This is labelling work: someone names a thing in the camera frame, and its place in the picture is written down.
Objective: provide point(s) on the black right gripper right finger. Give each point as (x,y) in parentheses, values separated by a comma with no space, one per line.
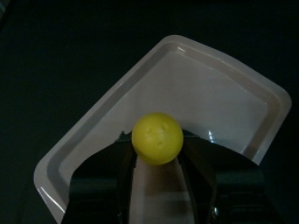
(230,186)

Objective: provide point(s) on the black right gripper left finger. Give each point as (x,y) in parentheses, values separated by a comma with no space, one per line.
(103,178)

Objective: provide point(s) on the yellow toy can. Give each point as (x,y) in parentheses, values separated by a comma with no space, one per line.
(156,138)

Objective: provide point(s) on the pink rectangular plastic plate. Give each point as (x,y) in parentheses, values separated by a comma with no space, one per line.
(201,99)

